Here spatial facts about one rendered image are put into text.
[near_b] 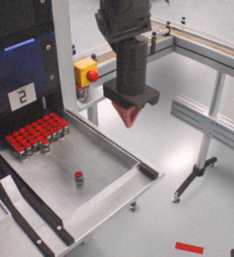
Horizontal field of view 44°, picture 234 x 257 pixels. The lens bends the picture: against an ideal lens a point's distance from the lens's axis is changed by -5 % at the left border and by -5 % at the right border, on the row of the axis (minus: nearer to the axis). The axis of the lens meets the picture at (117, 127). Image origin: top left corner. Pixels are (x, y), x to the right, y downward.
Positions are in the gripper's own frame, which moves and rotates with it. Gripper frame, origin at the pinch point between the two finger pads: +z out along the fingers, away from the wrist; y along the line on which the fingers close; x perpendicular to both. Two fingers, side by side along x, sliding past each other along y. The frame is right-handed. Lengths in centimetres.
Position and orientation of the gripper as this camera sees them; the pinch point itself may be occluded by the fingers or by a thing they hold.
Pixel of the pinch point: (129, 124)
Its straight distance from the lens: 64.6
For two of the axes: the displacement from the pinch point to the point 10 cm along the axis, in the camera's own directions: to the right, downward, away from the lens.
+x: -7.3, 4.4, -5.3
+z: 0.0, 7.7, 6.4
